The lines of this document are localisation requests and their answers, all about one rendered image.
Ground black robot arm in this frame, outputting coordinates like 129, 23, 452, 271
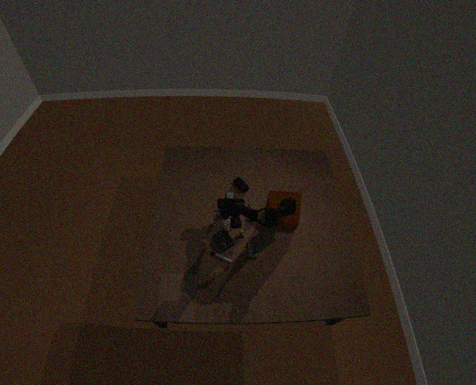
217, 198, 297, 228

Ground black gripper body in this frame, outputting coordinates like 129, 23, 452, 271
231, 214, 242, 229

